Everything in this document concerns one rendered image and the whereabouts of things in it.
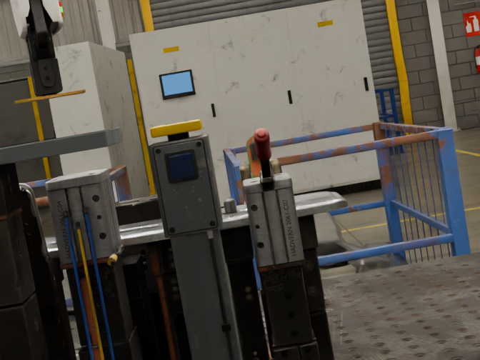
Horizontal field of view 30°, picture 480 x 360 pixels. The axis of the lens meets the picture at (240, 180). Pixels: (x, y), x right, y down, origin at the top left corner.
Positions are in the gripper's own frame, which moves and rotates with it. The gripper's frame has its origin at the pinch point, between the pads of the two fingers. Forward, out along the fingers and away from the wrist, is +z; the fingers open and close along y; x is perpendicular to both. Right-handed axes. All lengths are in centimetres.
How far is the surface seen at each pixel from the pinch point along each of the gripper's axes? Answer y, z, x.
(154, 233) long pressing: 20.7, 24.1, -13.2
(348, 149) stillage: 185, 30, -115
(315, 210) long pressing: 14.0, 24.6, -36.5
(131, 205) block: 44, 21, -14
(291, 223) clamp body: 4.3, 24.2, -29.2
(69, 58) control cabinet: 814, -62, -93
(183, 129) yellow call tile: -7.8, 8.9, -14.0
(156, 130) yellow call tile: -6.9, 8.4, -10.9
